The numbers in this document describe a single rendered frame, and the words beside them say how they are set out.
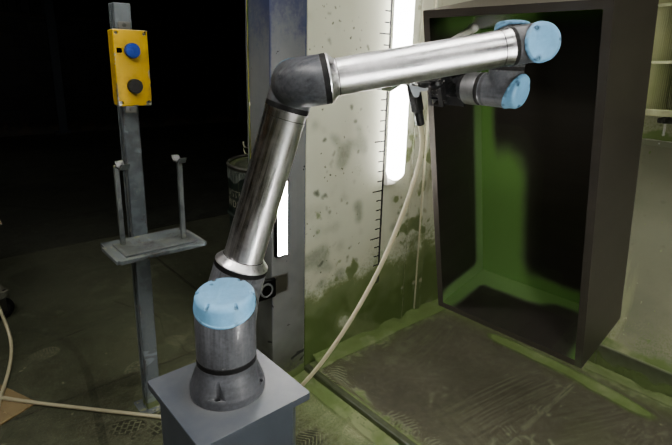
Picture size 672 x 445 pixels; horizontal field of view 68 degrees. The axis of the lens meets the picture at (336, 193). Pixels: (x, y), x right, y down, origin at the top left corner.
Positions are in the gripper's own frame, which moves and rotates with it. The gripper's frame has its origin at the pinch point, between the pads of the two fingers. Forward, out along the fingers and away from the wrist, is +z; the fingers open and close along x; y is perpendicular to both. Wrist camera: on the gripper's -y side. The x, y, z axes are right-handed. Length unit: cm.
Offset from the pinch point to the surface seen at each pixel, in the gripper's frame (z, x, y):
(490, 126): 4, 50, 43
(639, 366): -55, 58, 162
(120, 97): 80, -58, -12
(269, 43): 63, -3, -11
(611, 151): -51, 24, 30
